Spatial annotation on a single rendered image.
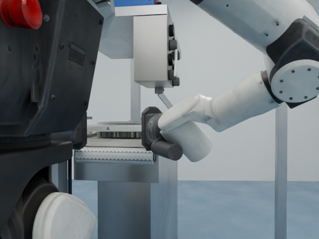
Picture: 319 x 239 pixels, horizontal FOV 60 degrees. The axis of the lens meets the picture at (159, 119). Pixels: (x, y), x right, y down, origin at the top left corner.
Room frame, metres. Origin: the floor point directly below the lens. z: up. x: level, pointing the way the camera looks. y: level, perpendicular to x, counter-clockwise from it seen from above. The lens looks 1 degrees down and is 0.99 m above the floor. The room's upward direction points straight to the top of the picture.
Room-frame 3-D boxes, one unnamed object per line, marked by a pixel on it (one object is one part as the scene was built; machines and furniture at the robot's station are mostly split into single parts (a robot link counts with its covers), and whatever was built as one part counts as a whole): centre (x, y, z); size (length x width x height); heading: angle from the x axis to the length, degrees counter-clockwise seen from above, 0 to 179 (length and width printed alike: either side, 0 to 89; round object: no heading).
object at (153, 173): (1.54, 0.05, 0.83); 1.30 x 0.29 x 0.10; 172
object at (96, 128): (1.04, 0.12, 0.95); 0.25 x 0.24 x 0.02; 172
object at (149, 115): (0.74, 0.00, 0.95); 0.12 x 0.10 x 0.13; 24
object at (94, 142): (1.04, 0.12, 0.90); 0.24 x 0.24 x 0.02; 82
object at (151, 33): (0.95, 0.01, 1.20); 0.22 x 0.11 x 0.20; 172
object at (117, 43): (1.16, 0.12, 1.31); 0.62 x 0.38 x 0.04; 172
